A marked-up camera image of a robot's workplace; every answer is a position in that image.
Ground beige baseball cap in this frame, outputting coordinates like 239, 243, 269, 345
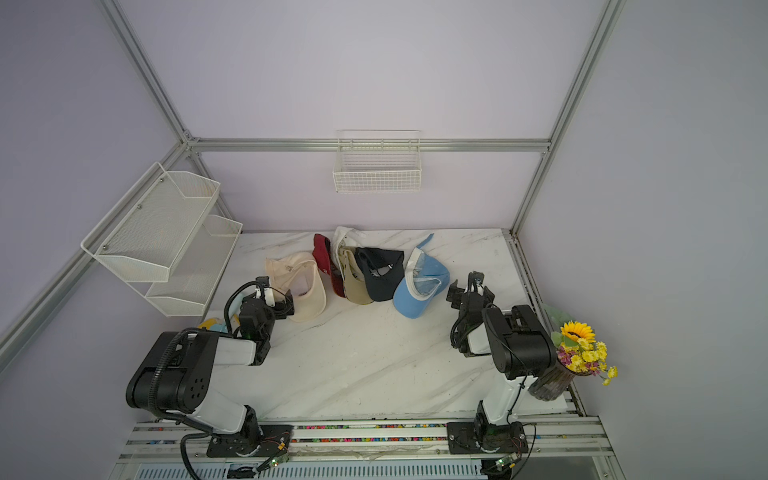
265, 251, 327, 323

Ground light blue baseball cap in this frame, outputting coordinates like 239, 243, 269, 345
393, 233, 451, 319

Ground dark red baseball cap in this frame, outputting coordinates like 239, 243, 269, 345
312, 233, 345, 298

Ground khaki tan baseball cap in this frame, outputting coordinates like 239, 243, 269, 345
338, 247, 373, 305

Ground white baseball cap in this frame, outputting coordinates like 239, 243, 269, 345
330, 226, 367, 270

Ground dark navy baseball cap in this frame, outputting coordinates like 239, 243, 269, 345
354, 247, 405, 302

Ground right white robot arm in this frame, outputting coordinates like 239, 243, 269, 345
446, 271, 556, 459

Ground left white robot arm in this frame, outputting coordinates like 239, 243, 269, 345
126, 276, 295, 459

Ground sunflower bouquet in vase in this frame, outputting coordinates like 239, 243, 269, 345
528, 305, 618, 401

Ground white mesh two-tier shelf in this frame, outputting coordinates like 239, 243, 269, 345
81, 163, 242, 317

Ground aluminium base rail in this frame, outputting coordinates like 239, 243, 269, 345
118, 415, 615, 463

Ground white wire wall basket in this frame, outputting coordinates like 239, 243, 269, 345
333, 129, 422, 194

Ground aluminium frame rails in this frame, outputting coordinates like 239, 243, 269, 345
1, 1, 625, 377

